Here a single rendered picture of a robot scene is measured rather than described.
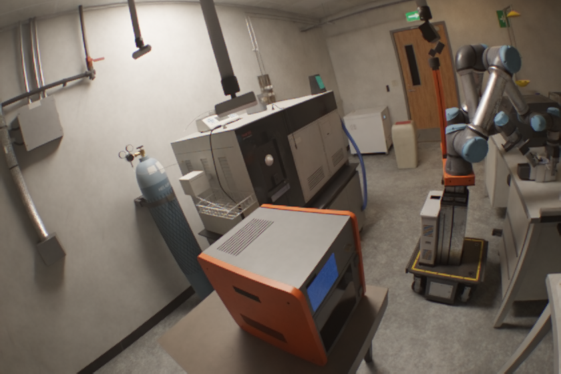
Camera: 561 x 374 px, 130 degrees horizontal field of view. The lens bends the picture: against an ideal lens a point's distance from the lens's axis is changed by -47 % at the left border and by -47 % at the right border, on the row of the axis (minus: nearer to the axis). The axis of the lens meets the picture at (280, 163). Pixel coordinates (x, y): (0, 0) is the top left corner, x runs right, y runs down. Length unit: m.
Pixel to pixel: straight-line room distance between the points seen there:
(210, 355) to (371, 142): 4.08
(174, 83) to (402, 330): 2.68
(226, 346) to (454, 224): 1.37
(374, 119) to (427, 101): 1.15
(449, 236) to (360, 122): 3.16
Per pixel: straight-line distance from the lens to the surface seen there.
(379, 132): 4.40
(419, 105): 4.87
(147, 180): 1.79
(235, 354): 1.07
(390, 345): 1.76
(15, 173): 1.97
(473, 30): 4.85
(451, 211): 1.57
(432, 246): 1.68
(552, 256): 1.62
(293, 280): 0.63
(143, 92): 2.25
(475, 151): 1.10
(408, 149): 3.77
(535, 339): 1.17
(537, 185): 1.49
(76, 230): 2.08
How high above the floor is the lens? 1.56
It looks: 17 degrees down
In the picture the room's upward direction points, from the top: 16 degrees counter-clockwise
